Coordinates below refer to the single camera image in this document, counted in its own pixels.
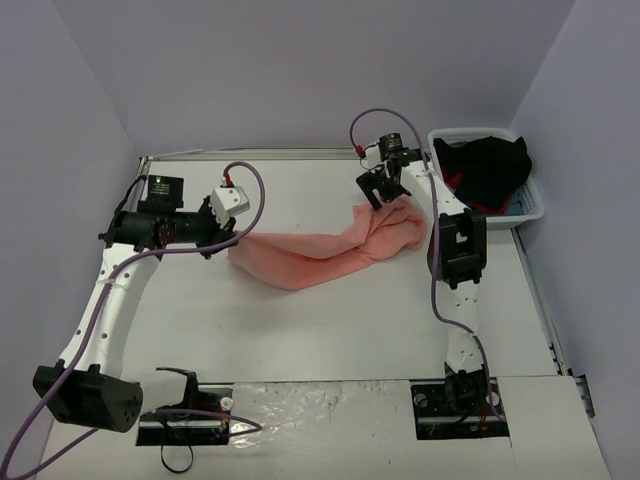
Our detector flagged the pink t shirt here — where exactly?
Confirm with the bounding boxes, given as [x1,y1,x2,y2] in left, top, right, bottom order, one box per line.
[227,197,429,291]

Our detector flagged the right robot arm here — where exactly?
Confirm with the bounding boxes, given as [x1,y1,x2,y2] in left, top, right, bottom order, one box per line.
[354,133,487,413]

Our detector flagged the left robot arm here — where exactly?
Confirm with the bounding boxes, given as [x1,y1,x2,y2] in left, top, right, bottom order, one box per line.
[33,175,249,433]

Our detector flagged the black and red clothes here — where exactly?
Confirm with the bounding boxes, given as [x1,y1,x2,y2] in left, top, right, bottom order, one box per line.
[432,136,533,215]

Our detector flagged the white plastic basket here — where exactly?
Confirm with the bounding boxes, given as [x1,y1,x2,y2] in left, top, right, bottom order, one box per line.
[427,127,545,230]

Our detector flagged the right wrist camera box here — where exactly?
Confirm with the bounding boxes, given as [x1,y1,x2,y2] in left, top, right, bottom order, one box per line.
[357,143,384,170]

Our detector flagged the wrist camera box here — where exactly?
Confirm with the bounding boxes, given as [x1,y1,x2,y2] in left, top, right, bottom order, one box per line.
[357,143,384,170]
[210,187,250,222]

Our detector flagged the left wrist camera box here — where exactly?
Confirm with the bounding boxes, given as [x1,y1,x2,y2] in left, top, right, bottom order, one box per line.
[210,187,250,222]

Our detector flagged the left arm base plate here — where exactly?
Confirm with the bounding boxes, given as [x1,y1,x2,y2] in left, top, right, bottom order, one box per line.
[135,384,233,447]

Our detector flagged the black loop cable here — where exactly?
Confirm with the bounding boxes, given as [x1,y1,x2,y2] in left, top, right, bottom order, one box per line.
[159,441,197,476]

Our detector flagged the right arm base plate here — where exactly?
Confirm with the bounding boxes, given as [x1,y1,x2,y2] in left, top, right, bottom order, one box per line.
[410,379,510,441]

